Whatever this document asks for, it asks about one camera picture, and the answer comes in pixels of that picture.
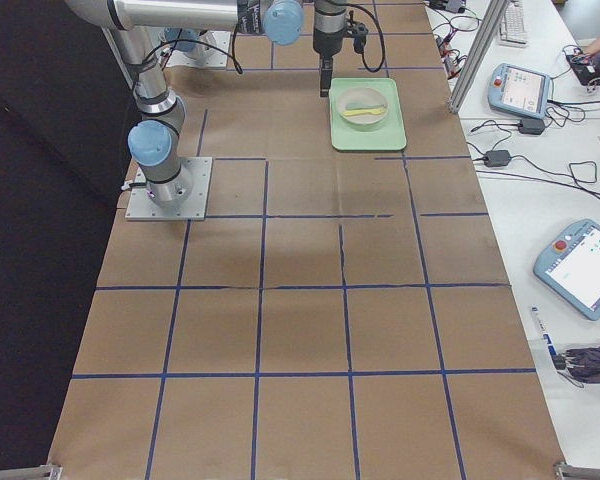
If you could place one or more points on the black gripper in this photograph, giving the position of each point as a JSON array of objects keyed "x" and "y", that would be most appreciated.
[{"x": 326, "y": 39}]

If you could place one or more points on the pale green plastic spoon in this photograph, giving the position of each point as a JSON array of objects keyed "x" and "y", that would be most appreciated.
[{"x": 361, "y": 106}]

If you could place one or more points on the cream round plate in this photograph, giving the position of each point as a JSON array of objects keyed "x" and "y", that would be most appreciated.
[{"x": 364, "y": 95}]

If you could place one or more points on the yellow plastic fork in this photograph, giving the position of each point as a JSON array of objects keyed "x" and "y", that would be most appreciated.
[{"x": 374, "y": 111}]

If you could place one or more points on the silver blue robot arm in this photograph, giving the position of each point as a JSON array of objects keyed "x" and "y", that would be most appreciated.
[
  {"x": 271, "y": 135},
  {"x": 193, "y": 44}
]

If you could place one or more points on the light green plastic tray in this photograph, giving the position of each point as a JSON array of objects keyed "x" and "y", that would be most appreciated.
[{"x": 388, "y": 136}]

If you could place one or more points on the white keyboard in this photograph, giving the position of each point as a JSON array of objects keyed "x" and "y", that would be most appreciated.
[{"x": 512, "y": 30}]

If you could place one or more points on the far blue teach pendant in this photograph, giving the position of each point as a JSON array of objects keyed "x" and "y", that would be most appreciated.
[{"x": 519, "y": 91}]

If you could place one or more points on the blue teach pendant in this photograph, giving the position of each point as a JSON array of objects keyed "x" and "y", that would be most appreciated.
[
  {"x": 570, "y": 266},
  {"x": 519, "y": 91}
]

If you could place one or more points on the black power adapter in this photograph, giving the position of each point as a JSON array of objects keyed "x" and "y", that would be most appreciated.
[
  {"x": 496, "y": 158},
  {"x": 531, "y": 126}
]

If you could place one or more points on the near blue teach pendant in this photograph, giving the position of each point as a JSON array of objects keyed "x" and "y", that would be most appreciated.
[{"x": 570, "y": 266}]

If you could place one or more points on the dark folded umbrella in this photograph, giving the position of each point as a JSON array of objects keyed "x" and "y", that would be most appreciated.
[{"x": 579, "y": 366}]

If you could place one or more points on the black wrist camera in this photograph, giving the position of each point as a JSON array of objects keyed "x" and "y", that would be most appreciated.
[{"x": 357, "y": 32}]

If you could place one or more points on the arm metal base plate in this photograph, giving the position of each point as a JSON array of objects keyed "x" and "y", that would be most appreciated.
[
  {"x": 184, "y": 198},
  {"x": 217, "y": 60}
]

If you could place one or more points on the aluminium frame post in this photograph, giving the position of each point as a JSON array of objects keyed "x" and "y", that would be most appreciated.
[{"x": 485, "y": 33}]

